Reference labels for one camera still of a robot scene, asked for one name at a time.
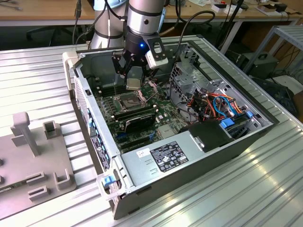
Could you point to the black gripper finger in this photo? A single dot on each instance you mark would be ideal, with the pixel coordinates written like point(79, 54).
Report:
point(117, 63)
point(145, 68)

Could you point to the silver CPU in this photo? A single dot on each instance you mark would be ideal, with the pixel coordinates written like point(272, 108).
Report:
point(133, 84)

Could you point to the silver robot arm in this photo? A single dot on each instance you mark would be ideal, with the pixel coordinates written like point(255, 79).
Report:
point(142, 19)

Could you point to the CPU socket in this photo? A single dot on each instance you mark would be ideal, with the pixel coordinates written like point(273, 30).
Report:
point(129, 102)

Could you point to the black RAM slot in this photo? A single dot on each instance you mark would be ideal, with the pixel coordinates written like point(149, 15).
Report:
point(107, 90)
point(106, 86)

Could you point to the thin metal locking lever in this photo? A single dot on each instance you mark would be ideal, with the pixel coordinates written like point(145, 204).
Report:
point(115, 89)

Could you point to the metal drive cage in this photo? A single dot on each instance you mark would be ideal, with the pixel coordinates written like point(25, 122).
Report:
point(187, 79)

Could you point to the black RAM stick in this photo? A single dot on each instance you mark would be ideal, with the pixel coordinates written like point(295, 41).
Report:
point(135, 114)

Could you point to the green motherboard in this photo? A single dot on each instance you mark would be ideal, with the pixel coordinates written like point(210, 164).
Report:
point(165, 111)

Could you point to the black expansion card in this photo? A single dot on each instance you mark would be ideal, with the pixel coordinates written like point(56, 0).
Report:
point(139, 121)

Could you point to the silver chipset heatsink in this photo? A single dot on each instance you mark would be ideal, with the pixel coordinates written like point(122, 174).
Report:
point(165, 131)

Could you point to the black expansion slot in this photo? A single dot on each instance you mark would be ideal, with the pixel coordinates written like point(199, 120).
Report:
point(135, 141)
point(136, 146)

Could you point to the black plastic air shroud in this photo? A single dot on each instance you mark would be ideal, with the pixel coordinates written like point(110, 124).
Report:
point(208, 137)

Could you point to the white box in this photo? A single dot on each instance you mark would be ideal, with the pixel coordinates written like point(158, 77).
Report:
point(221, 10)

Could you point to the blue disk carrier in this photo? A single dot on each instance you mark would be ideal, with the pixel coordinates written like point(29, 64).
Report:
point(226, 123)

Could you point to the silver power supply unit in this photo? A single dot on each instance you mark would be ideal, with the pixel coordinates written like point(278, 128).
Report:
point(142, 170)

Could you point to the small blue carrier tab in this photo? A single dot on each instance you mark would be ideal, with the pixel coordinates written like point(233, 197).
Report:
point(248, 114)

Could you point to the wooden desk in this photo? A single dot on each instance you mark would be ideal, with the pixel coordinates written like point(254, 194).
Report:
point(248, 16)

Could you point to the blue case latch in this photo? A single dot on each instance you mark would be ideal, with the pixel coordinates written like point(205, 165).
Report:
point(107, 180)

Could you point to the metal disk bay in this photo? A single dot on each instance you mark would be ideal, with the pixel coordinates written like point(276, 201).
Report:
point(258, 123)

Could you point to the open grey PC case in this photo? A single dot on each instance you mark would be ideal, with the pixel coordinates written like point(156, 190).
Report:
point(189, 186)

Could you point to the grey parts rack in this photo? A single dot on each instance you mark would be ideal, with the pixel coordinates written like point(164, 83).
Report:
point(35, 163)

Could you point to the brown cardboard box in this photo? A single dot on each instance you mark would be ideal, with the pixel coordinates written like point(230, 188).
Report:
point(267, 10)

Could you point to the black power adapter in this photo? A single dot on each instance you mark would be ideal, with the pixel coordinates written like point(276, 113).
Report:
point(281, 7)

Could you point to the green RAM stick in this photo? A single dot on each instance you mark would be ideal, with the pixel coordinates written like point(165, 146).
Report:
point(5, 189)

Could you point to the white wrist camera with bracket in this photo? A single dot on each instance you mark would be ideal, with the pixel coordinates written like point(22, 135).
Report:
point(157, 62)

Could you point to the metal slat shelf frame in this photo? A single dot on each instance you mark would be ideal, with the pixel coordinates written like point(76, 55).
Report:
point(291, 33)

